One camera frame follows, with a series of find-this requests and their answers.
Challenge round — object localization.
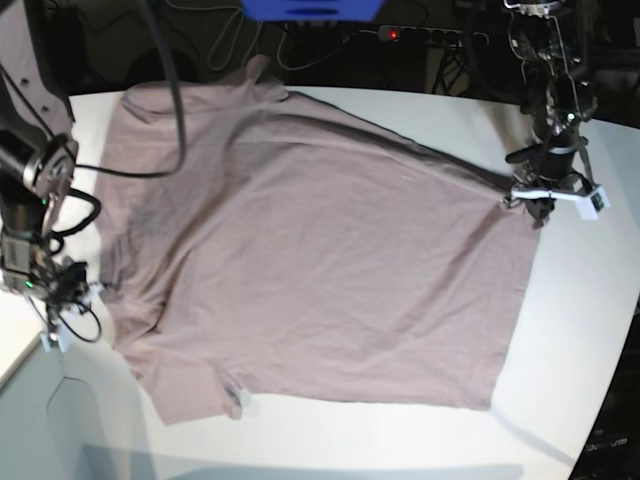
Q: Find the blue plastic bin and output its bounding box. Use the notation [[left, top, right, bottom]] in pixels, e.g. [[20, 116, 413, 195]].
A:
[[241, 0, 385, 22]]

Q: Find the white cardboard box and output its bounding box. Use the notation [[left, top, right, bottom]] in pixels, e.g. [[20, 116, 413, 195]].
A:
[[1, 346, 157, 479]]

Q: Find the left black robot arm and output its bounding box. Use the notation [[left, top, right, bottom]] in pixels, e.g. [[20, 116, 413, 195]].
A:
[[463, 1, 610, 225]]

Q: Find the grey looped floor cable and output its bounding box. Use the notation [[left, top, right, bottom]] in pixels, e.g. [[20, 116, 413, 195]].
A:
[[207, 19, 361, 76]]

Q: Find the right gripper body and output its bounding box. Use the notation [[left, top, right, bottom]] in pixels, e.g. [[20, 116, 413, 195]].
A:
[[29, 259, 105, 330]]

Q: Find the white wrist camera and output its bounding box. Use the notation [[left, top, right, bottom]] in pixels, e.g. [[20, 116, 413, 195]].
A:
[[576, 185, 611, 220], [40, 329, 71, 352]]

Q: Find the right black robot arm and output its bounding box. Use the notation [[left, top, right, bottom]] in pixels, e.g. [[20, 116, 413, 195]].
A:
[[1, 1, 102, 331]]

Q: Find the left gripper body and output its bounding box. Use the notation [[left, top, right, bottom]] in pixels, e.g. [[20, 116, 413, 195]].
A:
[[503, 139, 600, 209]]

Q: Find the mauve pink t-shirt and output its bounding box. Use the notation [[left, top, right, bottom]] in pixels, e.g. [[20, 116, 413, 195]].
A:
[[95, 56, 540, 424]]

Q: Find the black power strip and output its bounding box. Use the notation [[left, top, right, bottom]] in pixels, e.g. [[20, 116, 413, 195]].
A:
[[376, 25, 464, 48]]

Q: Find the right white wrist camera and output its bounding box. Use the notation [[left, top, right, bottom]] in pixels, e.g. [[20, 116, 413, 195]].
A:
[[40, 329, 71, 352]]

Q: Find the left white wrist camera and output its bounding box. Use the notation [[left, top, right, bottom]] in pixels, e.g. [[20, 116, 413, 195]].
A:
[[576, 185, 611, 220]]

